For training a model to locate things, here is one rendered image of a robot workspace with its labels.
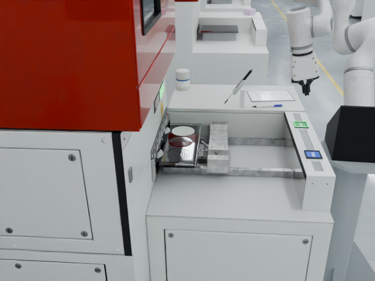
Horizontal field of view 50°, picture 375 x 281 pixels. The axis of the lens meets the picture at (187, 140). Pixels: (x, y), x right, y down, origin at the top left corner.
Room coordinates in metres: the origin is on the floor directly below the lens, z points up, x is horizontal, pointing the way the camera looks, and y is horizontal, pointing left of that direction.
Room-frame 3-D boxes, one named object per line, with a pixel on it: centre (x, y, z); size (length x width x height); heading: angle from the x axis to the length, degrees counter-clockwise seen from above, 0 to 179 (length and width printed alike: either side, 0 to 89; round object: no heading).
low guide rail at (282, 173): (1.37, -0.15, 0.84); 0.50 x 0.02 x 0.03; 85
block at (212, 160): (1.35, -0.12, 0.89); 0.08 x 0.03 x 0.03; 85
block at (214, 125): (1.67, -0.14, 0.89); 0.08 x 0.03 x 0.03; 85
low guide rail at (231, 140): (1.64, -0.18, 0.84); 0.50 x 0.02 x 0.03; 85
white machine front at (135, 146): (1.32, 0.14, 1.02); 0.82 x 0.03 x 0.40; 175
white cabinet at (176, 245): (1.56, -0.21, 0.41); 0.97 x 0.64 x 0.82; 175
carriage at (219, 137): (1.51, -0.13, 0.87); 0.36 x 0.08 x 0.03; 175
